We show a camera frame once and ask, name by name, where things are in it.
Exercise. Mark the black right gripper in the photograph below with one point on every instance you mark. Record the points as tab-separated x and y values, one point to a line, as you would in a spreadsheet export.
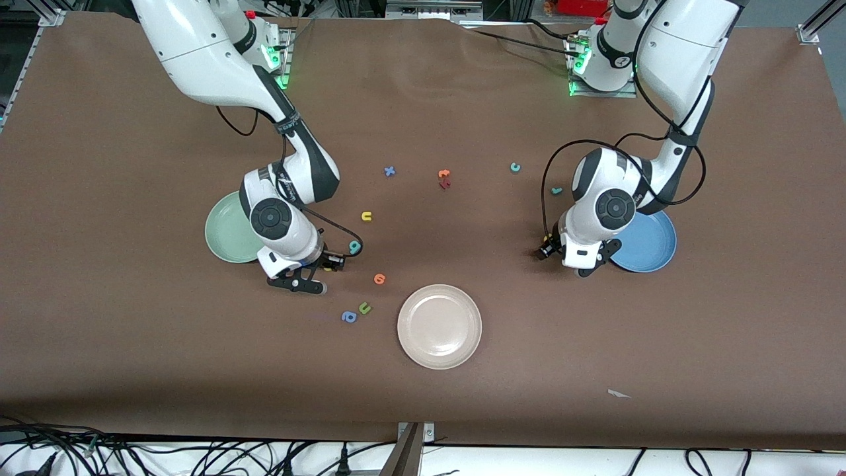
326	260

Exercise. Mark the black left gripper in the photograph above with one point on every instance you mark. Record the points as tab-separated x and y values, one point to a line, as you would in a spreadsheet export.
550	248

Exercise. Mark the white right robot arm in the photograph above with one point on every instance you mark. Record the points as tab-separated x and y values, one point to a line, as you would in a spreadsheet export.
198	59

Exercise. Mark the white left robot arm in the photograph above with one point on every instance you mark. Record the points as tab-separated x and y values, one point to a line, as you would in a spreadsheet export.
674	53

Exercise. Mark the blue foam letter a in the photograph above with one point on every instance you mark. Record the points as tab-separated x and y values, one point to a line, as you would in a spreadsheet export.
344	316

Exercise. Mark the blue plate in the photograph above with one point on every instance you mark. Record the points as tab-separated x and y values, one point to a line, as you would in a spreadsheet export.
651	251

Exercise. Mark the green plate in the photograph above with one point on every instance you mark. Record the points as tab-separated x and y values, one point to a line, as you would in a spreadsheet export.
225	231

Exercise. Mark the beige plate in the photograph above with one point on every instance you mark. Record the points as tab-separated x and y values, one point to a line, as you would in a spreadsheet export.
439	327

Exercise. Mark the white tape scrap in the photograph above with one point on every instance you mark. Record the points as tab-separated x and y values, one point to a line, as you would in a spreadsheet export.
616	394

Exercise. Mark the black power plug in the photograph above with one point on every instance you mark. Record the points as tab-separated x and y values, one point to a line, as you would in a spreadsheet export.
288	468
344	463

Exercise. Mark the red box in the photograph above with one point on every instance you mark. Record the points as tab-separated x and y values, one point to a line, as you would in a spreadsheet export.
581	6

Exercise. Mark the grey metal device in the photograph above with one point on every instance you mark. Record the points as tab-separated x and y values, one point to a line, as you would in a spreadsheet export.
433	8

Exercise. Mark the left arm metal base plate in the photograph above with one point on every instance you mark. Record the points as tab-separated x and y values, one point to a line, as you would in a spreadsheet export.
595	94

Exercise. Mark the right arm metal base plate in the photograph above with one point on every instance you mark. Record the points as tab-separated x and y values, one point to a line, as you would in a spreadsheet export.
287	63

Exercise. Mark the metal table bracket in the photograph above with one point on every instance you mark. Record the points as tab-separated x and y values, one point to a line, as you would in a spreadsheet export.
408	456

